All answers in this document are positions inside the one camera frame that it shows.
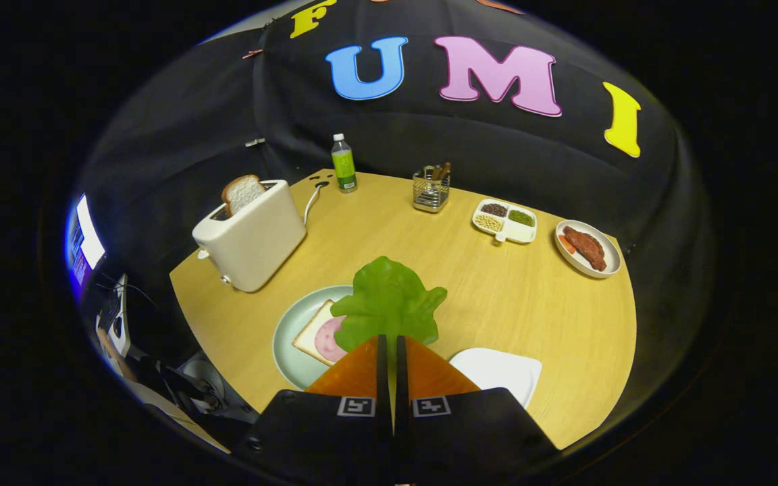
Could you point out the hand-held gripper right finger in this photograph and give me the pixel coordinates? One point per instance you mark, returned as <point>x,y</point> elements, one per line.
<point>470,432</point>

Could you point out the green label plastic bottle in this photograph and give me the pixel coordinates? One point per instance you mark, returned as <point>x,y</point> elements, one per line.
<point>344,169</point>

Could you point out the white bread slice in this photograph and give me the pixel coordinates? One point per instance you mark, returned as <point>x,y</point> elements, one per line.
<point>309,334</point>

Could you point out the pale green round plate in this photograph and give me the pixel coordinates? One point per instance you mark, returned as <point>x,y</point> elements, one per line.
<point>291,331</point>

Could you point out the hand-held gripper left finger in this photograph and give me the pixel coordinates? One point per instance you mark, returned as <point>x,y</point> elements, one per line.
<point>321,432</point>

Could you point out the orange carrot piece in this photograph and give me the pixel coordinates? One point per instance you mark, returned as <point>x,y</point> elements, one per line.
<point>566,244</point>

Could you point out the pink clip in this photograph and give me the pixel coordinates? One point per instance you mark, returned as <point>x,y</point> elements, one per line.
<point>252,53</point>

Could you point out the green lettuce leaf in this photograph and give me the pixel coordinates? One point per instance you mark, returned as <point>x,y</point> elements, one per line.
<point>389,297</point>

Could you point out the toasted bread slice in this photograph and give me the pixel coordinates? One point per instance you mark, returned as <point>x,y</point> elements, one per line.
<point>244,192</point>

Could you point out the white toaster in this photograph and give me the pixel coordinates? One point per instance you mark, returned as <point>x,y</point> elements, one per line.
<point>254,243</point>

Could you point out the brown wooden utensil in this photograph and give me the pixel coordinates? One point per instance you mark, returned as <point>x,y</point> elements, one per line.
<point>443,171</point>

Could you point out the pink ham slice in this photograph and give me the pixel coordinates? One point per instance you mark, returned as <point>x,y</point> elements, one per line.
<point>328,341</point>

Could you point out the white divided dish with beans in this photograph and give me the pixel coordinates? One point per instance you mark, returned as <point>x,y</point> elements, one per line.
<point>505,229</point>

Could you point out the white round plate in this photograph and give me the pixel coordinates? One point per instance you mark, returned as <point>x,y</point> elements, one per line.
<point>610,253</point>

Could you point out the red meat slice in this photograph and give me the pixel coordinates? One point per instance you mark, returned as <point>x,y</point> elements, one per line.
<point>586,248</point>

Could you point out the lit monitor screen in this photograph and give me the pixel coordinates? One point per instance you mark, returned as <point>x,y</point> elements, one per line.
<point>86,239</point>

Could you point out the white square plate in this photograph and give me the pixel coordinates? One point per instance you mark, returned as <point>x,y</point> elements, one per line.
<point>497,374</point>

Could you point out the black backdrop cloth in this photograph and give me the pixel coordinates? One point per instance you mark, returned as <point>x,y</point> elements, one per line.
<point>227,135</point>

